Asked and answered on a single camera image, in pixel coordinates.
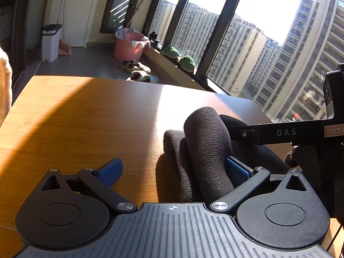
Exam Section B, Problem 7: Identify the dark framed glass door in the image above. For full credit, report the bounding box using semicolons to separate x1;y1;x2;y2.
100;0;143;34

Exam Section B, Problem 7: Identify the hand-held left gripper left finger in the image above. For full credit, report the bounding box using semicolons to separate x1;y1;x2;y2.
40;158;137;213

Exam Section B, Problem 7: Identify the cream cloth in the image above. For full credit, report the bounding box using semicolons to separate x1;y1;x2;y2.
0;47;12;125

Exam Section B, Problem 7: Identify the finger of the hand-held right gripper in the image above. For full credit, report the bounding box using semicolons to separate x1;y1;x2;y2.
229;124;258;143

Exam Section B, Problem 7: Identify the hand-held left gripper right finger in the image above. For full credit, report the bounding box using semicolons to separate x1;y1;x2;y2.
210;157;306;213

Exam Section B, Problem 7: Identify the person's right hand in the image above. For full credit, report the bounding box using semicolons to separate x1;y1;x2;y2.
285;144;344;218

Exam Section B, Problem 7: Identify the dark window frame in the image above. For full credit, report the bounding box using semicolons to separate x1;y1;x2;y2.
142;0;249;94

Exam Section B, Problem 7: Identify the grey cloth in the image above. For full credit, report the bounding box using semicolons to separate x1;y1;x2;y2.
117;28;135;39

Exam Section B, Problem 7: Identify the white trash bin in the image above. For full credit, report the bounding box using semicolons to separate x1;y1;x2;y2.
41;24;63;63

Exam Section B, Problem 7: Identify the dark grey lace-trimmed sweater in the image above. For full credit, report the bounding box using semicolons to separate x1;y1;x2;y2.
156;107;304;203

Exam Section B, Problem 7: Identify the white cloth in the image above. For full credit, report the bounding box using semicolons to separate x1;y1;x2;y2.
131;36;149;49

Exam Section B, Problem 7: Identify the mop pole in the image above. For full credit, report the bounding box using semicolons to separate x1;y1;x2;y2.
128;0;162;30

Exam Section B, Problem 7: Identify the green slipper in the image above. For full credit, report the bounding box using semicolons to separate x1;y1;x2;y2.
161;46;180;59
179;55;196;72

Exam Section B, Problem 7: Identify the pink-handled broom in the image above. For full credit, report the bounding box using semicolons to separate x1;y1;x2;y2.
55;0;68;43

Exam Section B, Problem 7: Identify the pink bucket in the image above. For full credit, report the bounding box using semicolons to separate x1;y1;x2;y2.
114;28;149;63

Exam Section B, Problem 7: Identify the pink dustpan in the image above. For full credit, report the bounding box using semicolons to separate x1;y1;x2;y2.
58;39;72;57

